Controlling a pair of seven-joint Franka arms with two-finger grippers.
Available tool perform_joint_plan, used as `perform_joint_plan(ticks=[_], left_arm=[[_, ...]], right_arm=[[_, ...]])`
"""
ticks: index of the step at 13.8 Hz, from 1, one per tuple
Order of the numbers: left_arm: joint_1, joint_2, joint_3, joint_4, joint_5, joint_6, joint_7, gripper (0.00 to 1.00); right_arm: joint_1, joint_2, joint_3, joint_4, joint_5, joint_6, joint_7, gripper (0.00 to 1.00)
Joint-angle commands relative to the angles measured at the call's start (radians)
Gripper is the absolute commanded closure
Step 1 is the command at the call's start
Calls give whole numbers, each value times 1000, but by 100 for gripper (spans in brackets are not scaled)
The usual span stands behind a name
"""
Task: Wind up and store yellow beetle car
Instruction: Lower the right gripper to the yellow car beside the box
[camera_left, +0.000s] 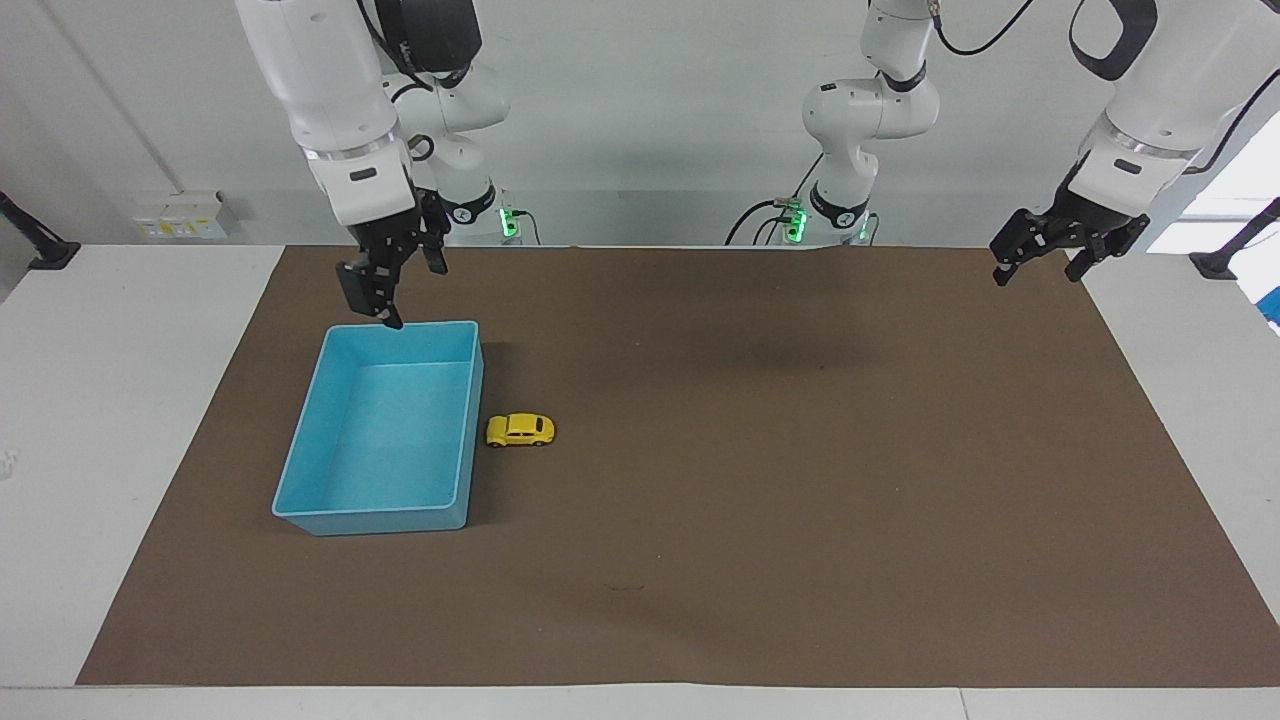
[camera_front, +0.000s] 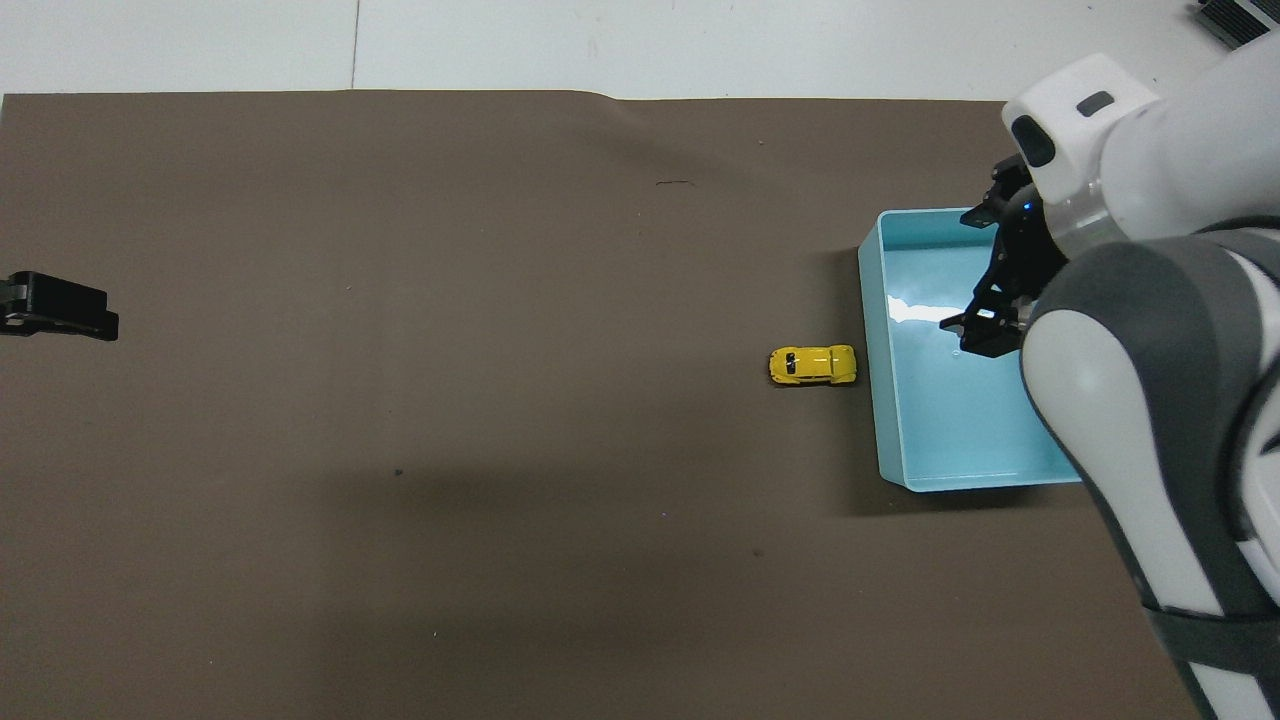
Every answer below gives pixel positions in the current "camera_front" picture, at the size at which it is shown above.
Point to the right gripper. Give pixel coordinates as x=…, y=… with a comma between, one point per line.
x=1025, y=235

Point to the light blue plastic bin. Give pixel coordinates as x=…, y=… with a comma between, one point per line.
x=950, y=420

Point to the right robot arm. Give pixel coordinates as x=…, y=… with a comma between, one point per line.
x=1150, y=400

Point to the yellow toy beetle car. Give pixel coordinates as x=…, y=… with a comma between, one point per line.
x=812, y=365

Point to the grey ribbed object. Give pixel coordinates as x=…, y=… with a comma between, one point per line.
x=1243, y=20

